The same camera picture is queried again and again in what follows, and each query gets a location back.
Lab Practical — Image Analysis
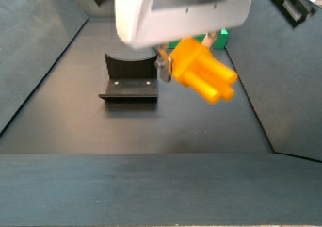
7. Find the green shape sorter board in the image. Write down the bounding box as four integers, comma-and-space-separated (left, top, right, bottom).
168, 29, 228, 50

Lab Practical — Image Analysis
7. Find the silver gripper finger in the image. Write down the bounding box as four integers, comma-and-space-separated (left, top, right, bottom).
203, 32, 219, 48
155, 45, 172, 83

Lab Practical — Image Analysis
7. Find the black curved fixture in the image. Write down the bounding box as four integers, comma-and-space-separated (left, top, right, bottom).
97, 54, 159, 102

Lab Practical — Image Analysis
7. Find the yellow three prong object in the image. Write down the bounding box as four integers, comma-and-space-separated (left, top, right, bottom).
169, 38, 237, 104

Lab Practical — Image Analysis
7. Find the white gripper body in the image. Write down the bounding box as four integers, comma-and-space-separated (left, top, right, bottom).
114, 0, 251, 49

